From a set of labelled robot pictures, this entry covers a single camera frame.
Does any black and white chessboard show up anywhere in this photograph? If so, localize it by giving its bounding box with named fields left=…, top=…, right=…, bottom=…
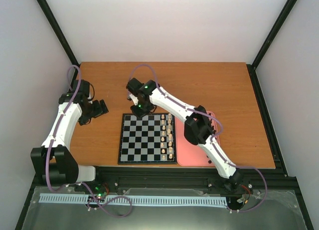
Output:
left=118, top=113, right=177, bottom=165

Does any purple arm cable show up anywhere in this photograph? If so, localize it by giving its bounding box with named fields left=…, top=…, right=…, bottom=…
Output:
left=44, top=64, right=133, bottom=219
left=128, top=64, right=268, bottom=214

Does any pink plastic tray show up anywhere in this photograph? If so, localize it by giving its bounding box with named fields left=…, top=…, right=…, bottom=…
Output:
left=175, top=118, right=215, bottom=168

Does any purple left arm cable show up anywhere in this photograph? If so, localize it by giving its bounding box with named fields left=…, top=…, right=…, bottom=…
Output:
left=44, top=64, right=133, bottom=219

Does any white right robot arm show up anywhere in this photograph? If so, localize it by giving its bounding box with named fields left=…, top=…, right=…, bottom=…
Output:
left=126, top=78, right=243, bottom=193

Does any light blue cable duct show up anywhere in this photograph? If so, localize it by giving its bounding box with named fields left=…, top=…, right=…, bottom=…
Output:
left=38, top=193, right=227, bottom=208

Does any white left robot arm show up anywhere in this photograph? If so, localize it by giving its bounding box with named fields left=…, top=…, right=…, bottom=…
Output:
left=30, top=80, right=108, bottom=192

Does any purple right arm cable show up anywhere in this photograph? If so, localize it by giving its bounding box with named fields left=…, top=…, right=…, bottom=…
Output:
left=128, top=64, right=268, bottom=214

